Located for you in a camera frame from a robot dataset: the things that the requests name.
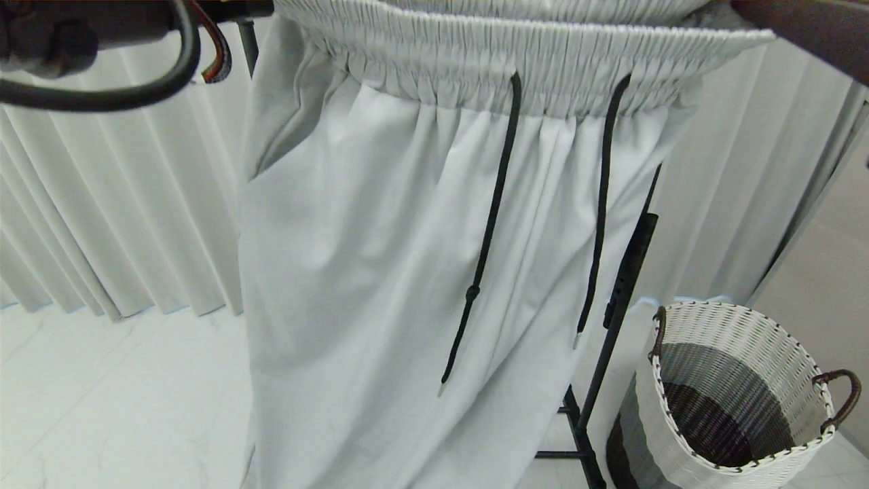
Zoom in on black clothes rack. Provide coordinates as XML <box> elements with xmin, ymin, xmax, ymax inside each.
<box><xmin>236</xmin><ymin>19</ymin><xmax>663</xmax><ymax>489</ymax></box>

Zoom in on white curtain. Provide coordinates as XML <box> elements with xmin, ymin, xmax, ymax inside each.
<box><xmin>0</xmin><ymin>0</ymin><xmax>869</xmax><ymax>320</ymax></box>

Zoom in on black cable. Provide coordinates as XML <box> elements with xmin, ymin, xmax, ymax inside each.
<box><xmin>0</xmin><ymin>0</ymin><xmax>202</xmax><ymax>113</ymax></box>

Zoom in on white laundry basket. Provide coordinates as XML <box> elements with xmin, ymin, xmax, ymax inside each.
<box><xmin>606</xmin><ymin>301</ymin><xmax>862</xmax><ymax>489</ymax></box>

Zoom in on pale grey shorts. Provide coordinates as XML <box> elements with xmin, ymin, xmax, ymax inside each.
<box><xmin>238</xmin><ymin>0</ymin><xmax>778</xmax><ymax>489</ymax></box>

